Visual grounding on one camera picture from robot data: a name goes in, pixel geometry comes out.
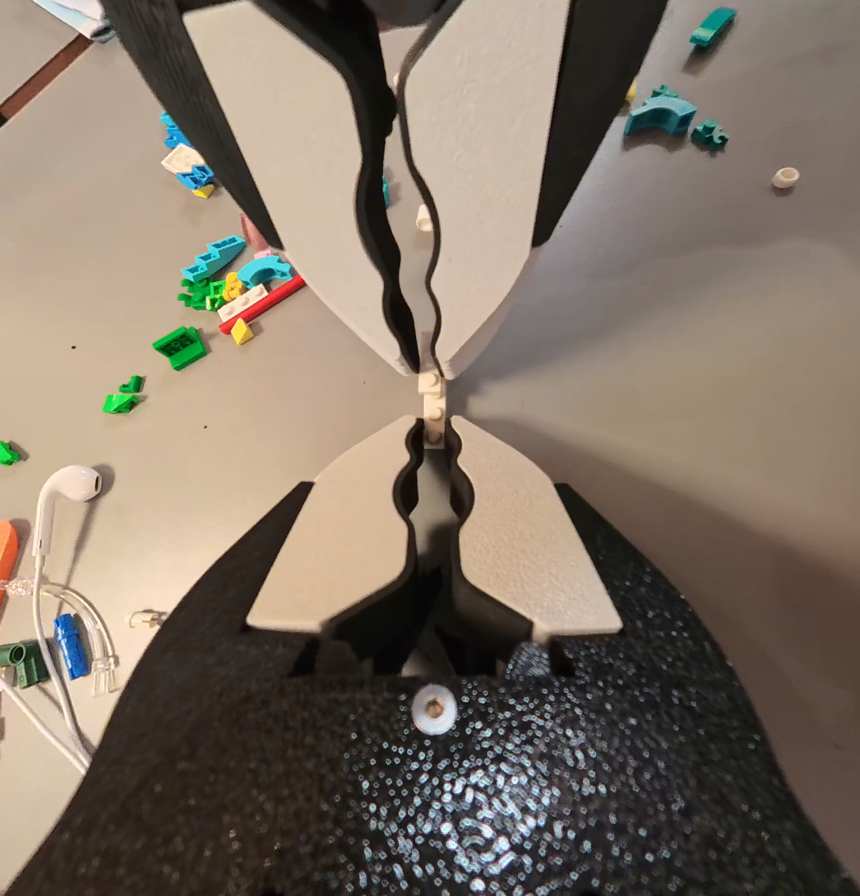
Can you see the white lego cylinder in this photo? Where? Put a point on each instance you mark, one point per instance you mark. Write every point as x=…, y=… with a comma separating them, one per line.
x=424, y=217

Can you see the teal lego arch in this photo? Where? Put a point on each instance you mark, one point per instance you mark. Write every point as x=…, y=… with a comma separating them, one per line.
x=657, y=115

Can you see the clear lego tubes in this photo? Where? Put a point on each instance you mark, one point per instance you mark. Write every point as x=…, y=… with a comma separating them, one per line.
x=102, y=673

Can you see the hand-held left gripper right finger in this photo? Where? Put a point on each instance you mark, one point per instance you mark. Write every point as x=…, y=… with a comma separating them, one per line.
x=535, y=553

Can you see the green lego leaf piece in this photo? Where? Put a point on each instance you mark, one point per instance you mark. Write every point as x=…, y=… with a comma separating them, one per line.
x=132, y=385
x=118, y=404

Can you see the teal lego slope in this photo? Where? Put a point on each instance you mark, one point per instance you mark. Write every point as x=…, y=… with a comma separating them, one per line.
x=714, y=24

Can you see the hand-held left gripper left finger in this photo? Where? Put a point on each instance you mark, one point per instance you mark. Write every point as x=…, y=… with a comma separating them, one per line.
x=339, y=546

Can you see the white lego plate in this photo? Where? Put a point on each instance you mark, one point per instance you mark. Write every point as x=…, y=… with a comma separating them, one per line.
x=433, y=420
x=430, y=385

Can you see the green lego slope plate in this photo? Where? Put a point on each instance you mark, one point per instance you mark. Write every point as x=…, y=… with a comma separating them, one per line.
x=181, y=348

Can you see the pile of lego pieces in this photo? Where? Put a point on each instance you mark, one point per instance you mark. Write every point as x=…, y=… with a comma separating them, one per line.
x=192, y=175

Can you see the small teal lego piece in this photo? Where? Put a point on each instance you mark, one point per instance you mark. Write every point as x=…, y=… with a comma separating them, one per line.
x=710, y=134

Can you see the white round lego stud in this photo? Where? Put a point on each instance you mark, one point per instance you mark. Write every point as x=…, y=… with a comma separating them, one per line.
x=786, y=178

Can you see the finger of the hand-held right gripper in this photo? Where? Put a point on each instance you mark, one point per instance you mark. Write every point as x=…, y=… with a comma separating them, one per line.
x=290, y=140
x=486, y=140

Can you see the closed instruction booklet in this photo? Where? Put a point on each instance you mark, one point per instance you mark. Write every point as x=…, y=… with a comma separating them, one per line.
x=73, y=14

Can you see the cream lego pin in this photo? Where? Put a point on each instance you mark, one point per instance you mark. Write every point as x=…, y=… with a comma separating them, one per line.
x=146, y=619

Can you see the blue lego pin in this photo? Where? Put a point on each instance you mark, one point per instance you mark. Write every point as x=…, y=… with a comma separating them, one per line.
x=71, y=647

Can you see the small green lego piece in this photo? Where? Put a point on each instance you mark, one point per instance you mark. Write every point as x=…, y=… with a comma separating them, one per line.
x=3, y=453

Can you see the red lego bar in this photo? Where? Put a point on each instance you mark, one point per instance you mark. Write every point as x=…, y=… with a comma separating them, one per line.
x=269, y=301

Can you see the dark green lego connector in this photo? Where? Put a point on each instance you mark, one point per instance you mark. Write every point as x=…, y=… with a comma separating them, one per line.
x=27, y=665

